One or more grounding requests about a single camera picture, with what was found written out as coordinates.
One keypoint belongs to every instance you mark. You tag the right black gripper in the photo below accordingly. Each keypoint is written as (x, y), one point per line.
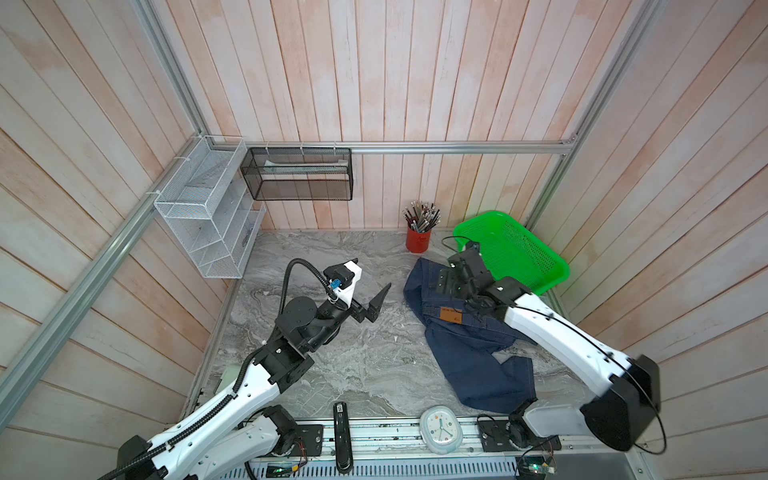
(446, 275)

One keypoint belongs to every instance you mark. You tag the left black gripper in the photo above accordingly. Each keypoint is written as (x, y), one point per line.
(359, 312)

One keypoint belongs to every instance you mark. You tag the dark blue denim trousers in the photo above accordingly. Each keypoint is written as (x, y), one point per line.
(464, 342)

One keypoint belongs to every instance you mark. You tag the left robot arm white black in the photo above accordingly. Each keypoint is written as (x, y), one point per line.
(242, 421)

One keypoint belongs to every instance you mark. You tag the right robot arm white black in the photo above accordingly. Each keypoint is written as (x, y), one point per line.
(625, 391)

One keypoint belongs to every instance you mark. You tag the green plastic basket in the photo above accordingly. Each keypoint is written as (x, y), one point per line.
(510, 250)

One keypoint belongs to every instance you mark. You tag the red pencil cup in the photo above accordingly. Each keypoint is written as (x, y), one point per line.
(421, 218)

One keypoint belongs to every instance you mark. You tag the white round clock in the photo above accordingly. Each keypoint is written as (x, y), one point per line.
(440, 430)

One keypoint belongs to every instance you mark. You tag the black remote control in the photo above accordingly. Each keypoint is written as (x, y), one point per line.
(342, 438)

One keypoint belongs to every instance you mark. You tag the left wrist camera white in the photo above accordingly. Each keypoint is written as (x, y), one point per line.
(342, 279)

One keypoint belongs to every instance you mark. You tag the aluminium front rail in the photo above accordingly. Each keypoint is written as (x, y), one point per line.
(397, 449)

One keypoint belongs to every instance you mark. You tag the black mesh wall basket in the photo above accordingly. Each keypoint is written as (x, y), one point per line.
(298, 173)

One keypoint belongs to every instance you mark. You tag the white wire mesh shelf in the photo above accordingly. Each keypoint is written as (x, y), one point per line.
(207, 205)

